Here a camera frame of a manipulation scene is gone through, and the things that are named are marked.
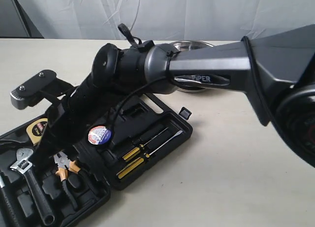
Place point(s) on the small yellow black screwdriver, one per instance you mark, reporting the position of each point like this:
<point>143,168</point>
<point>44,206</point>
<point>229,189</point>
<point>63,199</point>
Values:
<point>136,150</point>

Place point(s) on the orange black handled pliers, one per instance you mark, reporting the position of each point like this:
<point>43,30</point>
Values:
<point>65,165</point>

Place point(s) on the white backdrop curtain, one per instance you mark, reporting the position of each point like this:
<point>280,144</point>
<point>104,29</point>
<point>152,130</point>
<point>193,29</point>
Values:
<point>168,19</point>

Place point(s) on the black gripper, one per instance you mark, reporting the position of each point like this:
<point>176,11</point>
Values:
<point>71,110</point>

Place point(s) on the hammer with black grip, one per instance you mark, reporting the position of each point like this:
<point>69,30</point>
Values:
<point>8,204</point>

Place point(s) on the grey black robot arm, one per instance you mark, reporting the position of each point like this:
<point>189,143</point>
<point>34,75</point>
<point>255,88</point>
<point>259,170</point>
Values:
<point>276,73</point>

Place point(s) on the electrical tape roll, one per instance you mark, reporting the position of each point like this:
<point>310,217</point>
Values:
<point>99,135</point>

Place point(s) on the black plastic tool case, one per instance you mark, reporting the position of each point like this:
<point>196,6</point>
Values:
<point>132,124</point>

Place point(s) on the large yellow black screwdriver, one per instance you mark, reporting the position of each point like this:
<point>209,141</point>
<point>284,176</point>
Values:
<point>147,153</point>

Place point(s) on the adjustable wrench black handle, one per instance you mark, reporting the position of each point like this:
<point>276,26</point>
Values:
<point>24,166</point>

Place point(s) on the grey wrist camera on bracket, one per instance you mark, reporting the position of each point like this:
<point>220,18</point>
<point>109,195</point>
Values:
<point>43,85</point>

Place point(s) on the round stainless steel tray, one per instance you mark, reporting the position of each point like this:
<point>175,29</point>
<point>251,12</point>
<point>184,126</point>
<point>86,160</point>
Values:
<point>188,45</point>

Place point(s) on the yellow tape measure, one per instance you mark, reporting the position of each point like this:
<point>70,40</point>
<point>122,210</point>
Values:
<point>35,130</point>

